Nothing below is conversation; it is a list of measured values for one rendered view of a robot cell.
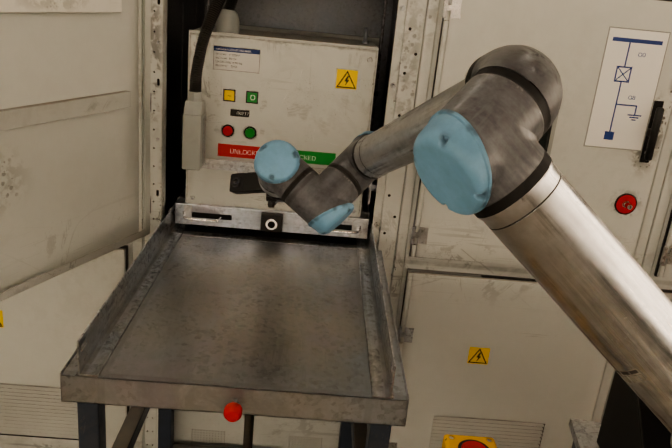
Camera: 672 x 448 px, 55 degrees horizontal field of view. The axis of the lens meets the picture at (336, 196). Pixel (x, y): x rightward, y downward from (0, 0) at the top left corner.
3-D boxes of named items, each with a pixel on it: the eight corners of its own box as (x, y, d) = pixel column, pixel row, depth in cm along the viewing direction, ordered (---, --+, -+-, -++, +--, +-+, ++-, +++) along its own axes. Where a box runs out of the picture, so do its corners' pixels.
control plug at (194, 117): (200, 171, 166) (202, 103, 160) (181, 169, 166) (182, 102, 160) (205, 163, 173) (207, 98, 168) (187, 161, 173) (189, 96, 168)
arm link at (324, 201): (366, 193, 130) (321, 152, 131) (329, 233, 126) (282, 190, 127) (357, 208, 139) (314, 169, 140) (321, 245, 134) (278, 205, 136)
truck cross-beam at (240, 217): (366, 239, 183) (369, 219, 181) (174, 223, 181) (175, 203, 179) (366, 232, 188) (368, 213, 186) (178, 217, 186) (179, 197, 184)
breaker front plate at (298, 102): (358, 223, 182) (377, 50, 167) (185, 208, 180) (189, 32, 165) (358, 221, 183) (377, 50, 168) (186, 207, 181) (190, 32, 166)
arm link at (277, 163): (279, 193, 127) (242, 159, 128) (281, 205, 139) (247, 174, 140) (312, 159, 128) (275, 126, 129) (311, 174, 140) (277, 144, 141)
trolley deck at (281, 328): (405, 426, 118) (409, 398, 116) (60, 401, 116) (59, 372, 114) (379, 269, 182) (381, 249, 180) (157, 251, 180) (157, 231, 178)
